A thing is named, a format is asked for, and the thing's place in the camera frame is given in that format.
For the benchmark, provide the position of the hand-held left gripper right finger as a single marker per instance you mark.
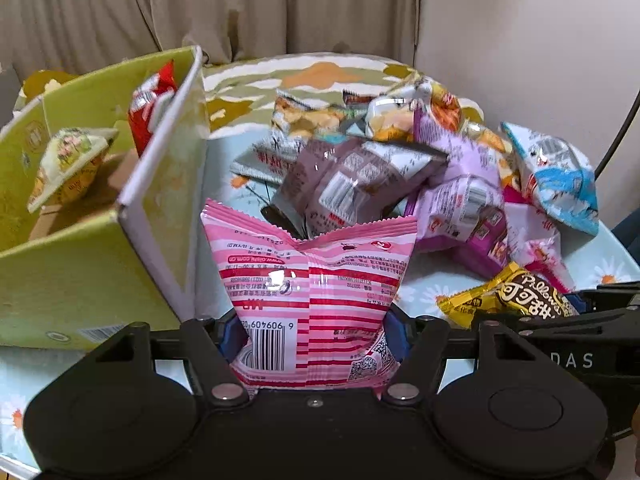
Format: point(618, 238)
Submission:
point(398, 332)

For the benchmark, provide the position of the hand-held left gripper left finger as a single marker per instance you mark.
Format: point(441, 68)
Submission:
point(227, 334)

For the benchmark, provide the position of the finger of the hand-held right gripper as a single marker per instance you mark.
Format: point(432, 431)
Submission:
point(550, 321)
point(610, 297)

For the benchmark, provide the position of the yellow brown chocolate packet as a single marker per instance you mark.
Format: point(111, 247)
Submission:
point(505, 295)

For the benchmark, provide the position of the pink striped snack packet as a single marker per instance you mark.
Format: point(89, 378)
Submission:
point(310, 300)

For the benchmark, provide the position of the blue white snack packet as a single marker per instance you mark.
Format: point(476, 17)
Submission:
point(560, 185)

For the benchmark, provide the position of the green cardboard box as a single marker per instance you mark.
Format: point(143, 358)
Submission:
point(75, 285)

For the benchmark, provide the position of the light blue daisy tablecloth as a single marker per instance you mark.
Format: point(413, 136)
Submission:
point(610, 260)

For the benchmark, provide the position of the dark blue fabric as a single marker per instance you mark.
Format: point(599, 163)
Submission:
point(627, 237)

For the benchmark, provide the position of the pink white snack packet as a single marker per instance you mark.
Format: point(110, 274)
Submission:
point(530, 250)

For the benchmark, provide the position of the brown snack packet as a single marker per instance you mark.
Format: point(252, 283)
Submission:
point(340, 180)

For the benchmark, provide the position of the silver red-print snack packet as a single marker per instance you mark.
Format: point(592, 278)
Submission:
point(260, 162)

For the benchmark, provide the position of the yellow orange snack packet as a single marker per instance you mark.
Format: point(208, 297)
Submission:
point(492, 142)

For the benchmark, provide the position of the red snack packet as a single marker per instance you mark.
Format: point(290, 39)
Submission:
point(145, 120)

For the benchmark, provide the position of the pale green snack packet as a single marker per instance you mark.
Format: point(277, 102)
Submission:
point(65, 160)

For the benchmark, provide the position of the green striped floral blanket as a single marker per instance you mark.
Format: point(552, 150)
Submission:
point(320, 77)

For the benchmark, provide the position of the grey headboard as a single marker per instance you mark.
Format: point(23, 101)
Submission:
point(7, 95)

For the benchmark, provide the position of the beige curtain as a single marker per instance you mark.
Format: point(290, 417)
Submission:
point(150, 5)

